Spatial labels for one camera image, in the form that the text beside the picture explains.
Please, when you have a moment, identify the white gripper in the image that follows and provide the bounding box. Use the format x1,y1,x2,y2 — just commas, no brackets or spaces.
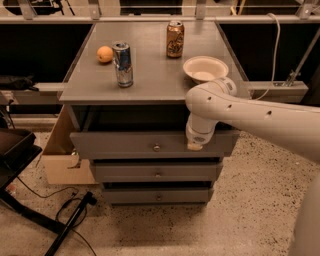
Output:
186,114,218,151

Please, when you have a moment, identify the grey top drawer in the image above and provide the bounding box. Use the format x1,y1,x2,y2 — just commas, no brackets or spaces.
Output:
70,130,239,160

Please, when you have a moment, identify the grey drawer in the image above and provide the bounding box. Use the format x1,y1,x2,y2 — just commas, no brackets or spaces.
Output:
70,130,239,160
102,188,213,204
90,162,223,182

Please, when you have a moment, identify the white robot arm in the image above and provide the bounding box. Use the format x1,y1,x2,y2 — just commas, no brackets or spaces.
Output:
185,77,320,256

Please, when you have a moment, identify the grey middle drawer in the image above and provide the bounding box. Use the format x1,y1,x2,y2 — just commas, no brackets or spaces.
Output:
90,162,223,182

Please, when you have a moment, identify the grey drawer cabinet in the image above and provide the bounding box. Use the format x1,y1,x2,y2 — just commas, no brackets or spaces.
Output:
60,22,242,192

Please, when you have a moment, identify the grey bottom drawer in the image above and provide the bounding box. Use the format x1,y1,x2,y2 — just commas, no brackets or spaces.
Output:
102,188,213,204

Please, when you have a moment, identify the white paper bowl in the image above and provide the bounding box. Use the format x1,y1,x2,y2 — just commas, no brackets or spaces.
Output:
183,56,229,84

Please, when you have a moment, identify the gold soda can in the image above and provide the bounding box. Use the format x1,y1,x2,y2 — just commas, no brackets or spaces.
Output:
166,21,184,58

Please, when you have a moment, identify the blue silver energy can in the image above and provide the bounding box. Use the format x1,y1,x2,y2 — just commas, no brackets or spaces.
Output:
112,41,133,88

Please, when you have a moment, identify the orange fruit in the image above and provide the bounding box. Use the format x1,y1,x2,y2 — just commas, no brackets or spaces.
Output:
96,46,113,63

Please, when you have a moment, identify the cardboard box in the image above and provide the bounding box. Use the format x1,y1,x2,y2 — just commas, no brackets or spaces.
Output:
41,107,95,185

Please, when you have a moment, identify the black chair base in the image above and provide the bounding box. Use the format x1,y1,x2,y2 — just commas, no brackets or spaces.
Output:
0,128,97,256

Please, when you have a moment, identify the black bag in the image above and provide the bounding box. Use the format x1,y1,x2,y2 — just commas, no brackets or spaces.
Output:
0,75,38,91

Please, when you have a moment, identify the black floor cable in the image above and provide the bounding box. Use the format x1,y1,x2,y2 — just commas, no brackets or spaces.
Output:
14,175,98,256

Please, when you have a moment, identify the white cable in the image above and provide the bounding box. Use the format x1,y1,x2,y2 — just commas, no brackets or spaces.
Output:
253,12,282,102

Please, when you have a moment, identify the metal railing frame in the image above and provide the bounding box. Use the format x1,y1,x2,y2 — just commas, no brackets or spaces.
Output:
1,0,319,102

